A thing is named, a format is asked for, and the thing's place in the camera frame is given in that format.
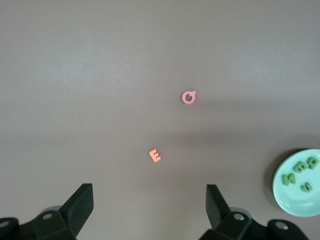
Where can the pink foam letter Q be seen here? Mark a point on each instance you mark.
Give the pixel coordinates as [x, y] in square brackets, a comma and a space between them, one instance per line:
[184, 98]

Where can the green plate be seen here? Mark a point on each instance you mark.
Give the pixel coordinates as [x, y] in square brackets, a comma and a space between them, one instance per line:
[295, 202]

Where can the green foam letter p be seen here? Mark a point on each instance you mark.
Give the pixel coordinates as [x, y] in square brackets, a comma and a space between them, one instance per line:
[313, 163]

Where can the green foam letter N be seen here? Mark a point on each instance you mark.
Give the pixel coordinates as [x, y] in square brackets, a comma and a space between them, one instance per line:
[306, 187]
[288, 179]

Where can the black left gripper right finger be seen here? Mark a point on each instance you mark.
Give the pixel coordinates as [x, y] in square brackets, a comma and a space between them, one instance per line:
[220, 217]

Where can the orange foam letter E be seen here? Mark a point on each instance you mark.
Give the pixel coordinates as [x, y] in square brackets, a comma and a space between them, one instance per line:
[155, 155]

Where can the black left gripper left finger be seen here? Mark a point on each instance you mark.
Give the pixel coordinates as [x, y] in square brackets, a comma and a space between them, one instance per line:
[75, 212]

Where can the green foam letter B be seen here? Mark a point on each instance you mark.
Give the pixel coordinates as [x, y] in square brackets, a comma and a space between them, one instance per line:
[301, 168]

